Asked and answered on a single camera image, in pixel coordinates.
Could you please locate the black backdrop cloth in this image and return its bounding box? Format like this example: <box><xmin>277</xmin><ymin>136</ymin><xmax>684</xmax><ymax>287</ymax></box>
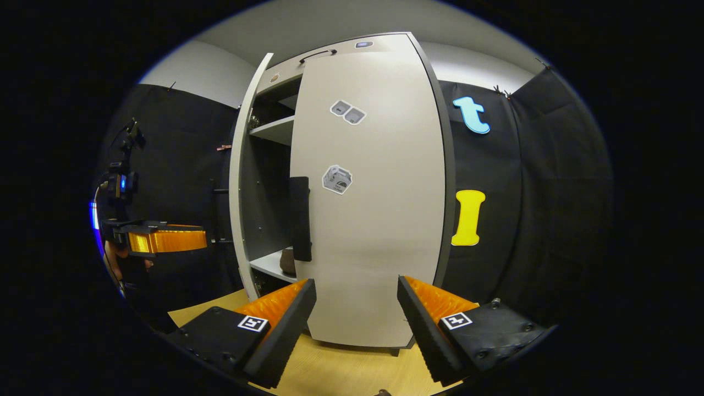
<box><xmin>96</xmin><ymin>66</ymin><xmax>614</xmax><ymax>331</ymax></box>

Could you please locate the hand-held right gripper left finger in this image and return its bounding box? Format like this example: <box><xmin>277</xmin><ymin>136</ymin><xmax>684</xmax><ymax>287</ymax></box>
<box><xmin>170</xmin><ymin>278</ymin><xmax>317</xmax><ymax>388</ymax></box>

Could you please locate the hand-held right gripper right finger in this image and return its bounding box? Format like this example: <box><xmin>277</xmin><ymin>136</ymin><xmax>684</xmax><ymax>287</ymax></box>
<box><xmin>397</xmin><ymin>275</ymin><xmax>551</xmax><ymax>387</ymax></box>

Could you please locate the white cabinet drawer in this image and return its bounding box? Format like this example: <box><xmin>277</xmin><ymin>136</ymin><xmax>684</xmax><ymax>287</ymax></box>
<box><xmin>268</xmin><ymin>34</ymin><xmax>412</xmax><ymax>83</ymax></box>

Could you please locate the white cabinet door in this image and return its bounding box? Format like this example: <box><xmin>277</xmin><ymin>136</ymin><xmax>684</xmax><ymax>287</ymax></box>
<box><xmin>289</xmin><ymin>34</ymin><xmax>447</xmax><ymax>348</ymax></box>
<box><xmin>211</xmin><ymin>53</ymin><xmax>274</xmax><ymax>302</ymax></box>

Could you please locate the black drawer handle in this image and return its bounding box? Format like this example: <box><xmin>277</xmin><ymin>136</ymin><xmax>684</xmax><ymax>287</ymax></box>
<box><xmin>299</xmin><ymin>49</ymin><xmax>338</xmax><ymax>64</ymax></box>

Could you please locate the white shoe cabinet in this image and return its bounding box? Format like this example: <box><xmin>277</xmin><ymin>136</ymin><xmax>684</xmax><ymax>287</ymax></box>
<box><xmin>211</xmin><ymin>32</ymin><xmax>457</xmax><ymax>355</ymax></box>

